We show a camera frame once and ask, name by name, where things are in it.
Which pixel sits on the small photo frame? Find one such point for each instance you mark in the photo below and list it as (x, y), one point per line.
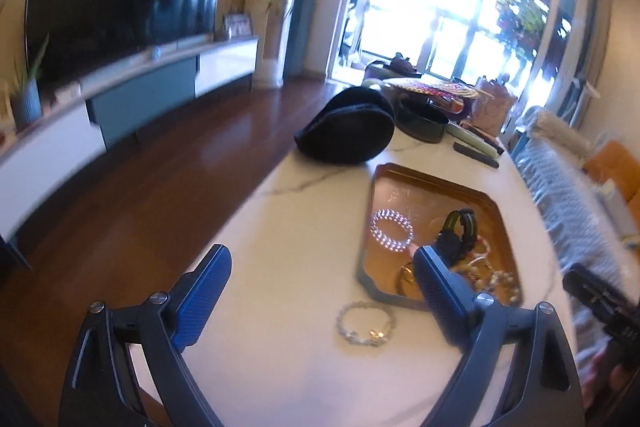
(238, 26)

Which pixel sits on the black wrist watch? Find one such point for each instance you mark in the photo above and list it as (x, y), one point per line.
(457, 232)

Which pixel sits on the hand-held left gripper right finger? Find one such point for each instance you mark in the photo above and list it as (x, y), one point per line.
(440, 292)

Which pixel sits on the pale green case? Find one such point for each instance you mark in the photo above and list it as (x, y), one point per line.
(475, 141)

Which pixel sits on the white and teal television cabinet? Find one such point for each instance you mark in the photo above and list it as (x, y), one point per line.
(145, 97)

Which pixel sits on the copper metal tray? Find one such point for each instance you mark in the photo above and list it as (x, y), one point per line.
(400, 187)

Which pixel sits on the grey quilted sofa cover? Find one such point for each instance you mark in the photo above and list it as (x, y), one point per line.
(565, 207)

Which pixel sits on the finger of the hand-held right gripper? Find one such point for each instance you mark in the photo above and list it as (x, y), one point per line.
(587, 284)

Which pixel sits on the potted plant in grey pot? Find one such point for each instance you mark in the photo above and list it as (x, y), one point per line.
(26, 102)

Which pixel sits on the dark tea set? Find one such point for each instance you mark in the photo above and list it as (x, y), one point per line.
(401, 61)

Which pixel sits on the black round tin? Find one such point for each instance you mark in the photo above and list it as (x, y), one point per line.
(422, 122)

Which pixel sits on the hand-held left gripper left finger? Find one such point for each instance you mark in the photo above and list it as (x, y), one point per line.
(200, 297)

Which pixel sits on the woven straw fan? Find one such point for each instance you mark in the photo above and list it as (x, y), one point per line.
(430, 88)

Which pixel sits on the black remote control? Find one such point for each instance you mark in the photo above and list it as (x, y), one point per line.
(477, 155)

